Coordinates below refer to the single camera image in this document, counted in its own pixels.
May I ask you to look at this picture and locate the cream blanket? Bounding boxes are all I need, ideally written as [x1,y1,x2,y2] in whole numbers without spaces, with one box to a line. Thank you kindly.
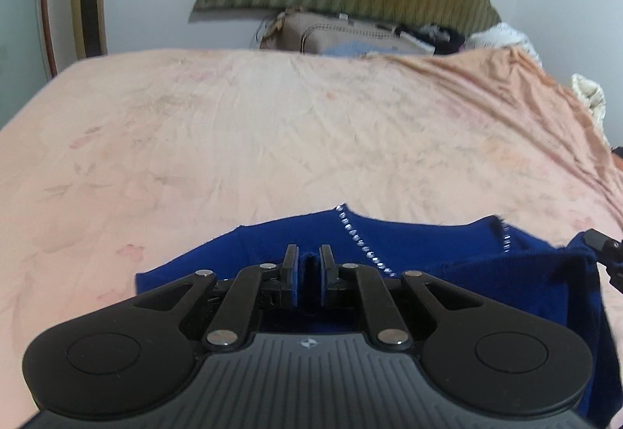
[570,74,607,133]

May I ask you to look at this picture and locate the white quilt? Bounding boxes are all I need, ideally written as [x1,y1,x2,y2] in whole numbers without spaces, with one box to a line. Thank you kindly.
[465,23,542,66]

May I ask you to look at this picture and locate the dark clothes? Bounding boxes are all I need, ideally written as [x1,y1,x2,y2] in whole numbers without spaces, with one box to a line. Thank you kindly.
[399,23,469,55]

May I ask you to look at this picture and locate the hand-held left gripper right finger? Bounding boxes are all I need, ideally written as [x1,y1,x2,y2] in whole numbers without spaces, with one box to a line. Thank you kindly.
[319,244,488,353]

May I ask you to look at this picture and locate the blue beaded sweater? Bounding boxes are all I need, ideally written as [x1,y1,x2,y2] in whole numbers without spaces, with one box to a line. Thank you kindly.
[134,202,623,428]

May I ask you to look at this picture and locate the pink floral bed sheet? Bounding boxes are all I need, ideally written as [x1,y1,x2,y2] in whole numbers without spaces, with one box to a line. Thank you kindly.
[0,44,623,416]

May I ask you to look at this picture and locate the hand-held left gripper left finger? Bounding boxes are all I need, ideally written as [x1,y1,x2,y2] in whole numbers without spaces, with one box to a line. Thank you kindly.
[131,244,300,353]

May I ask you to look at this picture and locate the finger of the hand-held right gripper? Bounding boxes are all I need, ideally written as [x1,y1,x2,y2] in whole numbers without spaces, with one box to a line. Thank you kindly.
[584,229,623,294]

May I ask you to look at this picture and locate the beige bag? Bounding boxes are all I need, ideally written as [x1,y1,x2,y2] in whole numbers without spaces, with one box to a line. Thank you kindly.
[260,11,436,56]

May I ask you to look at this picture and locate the light blue cloth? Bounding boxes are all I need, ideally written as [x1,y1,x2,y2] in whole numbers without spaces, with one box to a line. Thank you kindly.
[324,40,390,57]

